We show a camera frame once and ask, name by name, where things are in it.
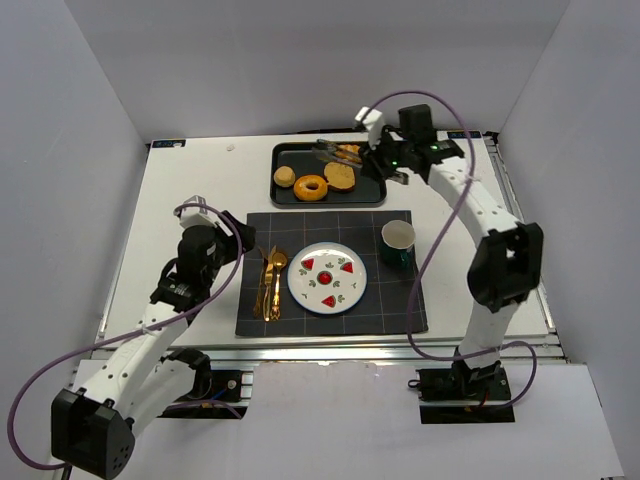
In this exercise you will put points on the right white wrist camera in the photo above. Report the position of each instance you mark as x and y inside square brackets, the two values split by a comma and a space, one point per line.
[372, 121]

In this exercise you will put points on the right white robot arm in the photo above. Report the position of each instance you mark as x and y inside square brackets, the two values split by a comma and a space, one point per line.
[506, 266]

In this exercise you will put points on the gold spoon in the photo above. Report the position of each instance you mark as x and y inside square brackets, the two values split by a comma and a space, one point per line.
[280, 261]

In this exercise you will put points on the green mug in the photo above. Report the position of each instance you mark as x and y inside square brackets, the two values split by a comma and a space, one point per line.
[397, 242]

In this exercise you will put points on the striped bread roll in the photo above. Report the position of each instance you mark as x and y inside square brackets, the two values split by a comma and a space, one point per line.
[349, 152]

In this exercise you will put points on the metal tongs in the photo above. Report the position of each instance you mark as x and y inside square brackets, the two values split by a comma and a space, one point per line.
[324, 150]

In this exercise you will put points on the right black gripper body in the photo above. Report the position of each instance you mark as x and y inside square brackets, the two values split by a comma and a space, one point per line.
[377, 160]

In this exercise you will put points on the glazed donut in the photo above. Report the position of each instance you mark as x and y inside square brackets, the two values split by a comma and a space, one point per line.
[310, 188]

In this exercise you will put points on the white strawberry plate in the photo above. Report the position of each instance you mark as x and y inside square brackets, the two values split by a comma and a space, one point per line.
[327, 278]

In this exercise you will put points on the small round bun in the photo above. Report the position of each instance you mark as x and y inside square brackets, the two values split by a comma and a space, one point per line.
[284, 177]

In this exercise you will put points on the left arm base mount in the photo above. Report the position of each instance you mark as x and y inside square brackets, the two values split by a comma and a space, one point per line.
[227, 398]

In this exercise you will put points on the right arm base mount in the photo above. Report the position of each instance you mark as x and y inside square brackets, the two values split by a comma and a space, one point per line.
[447, 398]

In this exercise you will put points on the gold knife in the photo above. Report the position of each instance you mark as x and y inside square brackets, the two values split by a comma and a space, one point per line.
[270, 301]

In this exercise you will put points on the black grid placemat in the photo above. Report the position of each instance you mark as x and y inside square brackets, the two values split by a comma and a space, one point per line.
[382, 309]

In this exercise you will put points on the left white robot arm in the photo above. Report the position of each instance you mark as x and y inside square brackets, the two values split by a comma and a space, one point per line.
[95, 427]

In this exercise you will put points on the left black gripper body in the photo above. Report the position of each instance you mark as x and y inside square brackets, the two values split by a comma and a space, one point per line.
[239, 235]

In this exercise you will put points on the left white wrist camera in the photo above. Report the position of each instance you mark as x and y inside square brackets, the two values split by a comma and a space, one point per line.
[194, 213]

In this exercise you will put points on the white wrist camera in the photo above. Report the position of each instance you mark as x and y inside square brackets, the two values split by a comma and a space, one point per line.
[372, 121]
[194, 213]

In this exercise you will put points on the brown bread slice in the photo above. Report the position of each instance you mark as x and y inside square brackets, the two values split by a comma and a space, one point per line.
[339, 177]

